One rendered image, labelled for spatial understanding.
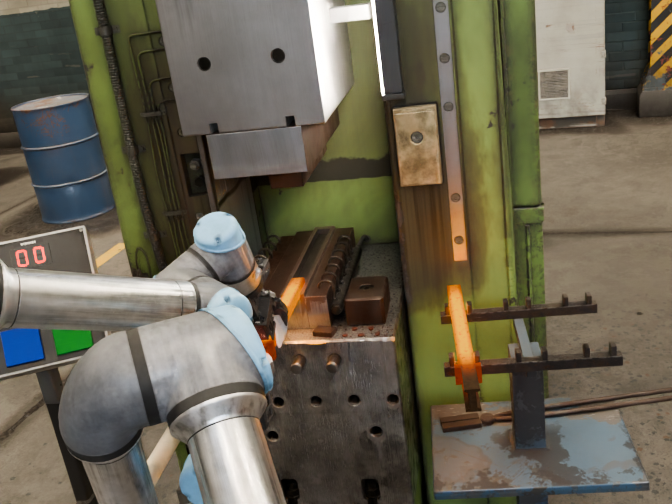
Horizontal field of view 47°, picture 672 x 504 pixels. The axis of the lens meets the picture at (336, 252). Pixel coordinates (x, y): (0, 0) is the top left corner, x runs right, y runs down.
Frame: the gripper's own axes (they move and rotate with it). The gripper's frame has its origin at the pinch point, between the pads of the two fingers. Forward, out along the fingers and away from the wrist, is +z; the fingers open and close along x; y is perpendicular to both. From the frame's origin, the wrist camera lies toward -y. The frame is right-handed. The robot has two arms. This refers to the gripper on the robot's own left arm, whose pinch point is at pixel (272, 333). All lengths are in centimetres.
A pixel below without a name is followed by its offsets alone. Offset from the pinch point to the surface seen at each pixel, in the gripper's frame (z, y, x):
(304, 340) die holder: 13.5, -6.7, 2.7
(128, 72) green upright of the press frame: -27, -52, -32
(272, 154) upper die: -18.5, -31.0, 0.9
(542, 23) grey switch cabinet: 275, -467, 94
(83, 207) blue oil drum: 269, -298, -260
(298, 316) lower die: 13.5, -13.0, 0.6
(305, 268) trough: 18.4, -30.0, -0.6
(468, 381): -6.1, 15.4, 37.9
